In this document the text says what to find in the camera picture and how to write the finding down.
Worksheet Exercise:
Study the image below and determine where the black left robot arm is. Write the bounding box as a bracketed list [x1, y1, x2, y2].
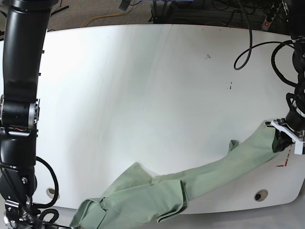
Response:
[271, 0, 305, 140]

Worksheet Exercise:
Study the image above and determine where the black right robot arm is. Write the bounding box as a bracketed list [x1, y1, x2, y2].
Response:
[0, 0, 56, 229]

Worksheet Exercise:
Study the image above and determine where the red tape rectangle marking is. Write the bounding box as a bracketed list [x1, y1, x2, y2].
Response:
[276, 145, 294, 167]

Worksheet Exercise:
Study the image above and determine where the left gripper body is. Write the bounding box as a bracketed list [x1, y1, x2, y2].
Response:
[274, 119, 305, 138]

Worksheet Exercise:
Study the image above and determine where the table grommet hole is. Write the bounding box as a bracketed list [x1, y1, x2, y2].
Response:
[46, 187, 60, 199]
[254, 189, 268, 202]

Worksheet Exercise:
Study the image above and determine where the left table grommet hole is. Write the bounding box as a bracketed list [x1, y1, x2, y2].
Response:
[46, 187, 60, 199]

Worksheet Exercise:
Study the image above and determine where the yellow cable on floor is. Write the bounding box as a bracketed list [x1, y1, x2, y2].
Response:
[82, 8, 127, 28]

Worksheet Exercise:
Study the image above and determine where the green T-shirt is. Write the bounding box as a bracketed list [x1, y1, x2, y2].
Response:
[70, 124, 278, 229]

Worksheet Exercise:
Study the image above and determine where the right table grommet hole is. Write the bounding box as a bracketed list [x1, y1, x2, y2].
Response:
[254, 189, 268, 202]

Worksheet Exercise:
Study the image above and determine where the black power strip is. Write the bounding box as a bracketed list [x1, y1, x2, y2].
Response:
[261, 0, 282, 31]

